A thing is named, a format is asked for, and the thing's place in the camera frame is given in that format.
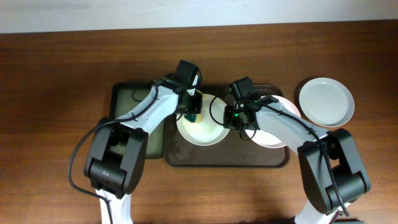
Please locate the cream white plate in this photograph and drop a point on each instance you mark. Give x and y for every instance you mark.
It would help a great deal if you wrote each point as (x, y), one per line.
(267, 140)

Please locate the green and yellow sponge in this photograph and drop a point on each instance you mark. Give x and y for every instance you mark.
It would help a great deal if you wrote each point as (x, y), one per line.
(193, 118)

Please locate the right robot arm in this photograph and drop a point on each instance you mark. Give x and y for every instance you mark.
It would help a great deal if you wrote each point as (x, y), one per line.
(333, 174)

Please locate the white plate with yellow stain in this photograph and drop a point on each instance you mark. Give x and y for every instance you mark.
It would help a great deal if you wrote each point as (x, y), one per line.
(207, 132)

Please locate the brown serving tray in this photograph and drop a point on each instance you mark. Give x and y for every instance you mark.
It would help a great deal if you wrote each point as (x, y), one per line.
(232, 151)

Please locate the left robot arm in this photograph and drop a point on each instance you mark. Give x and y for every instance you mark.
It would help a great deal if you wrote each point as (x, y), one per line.
(117, 154)

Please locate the dark green water tray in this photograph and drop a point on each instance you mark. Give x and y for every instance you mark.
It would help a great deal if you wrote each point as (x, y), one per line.
(124, 98)

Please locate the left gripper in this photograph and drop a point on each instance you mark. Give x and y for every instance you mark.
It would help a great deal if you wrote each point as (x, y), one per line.
(198, 108)

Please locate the pale blue-white plate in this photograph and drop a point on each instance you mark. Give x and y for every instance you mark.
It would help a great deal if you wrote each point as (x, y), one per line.
(326, 102)

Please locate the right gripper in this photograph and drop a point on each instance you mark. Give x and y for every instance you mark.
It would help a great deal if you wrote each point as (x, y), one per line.
(228, 121)

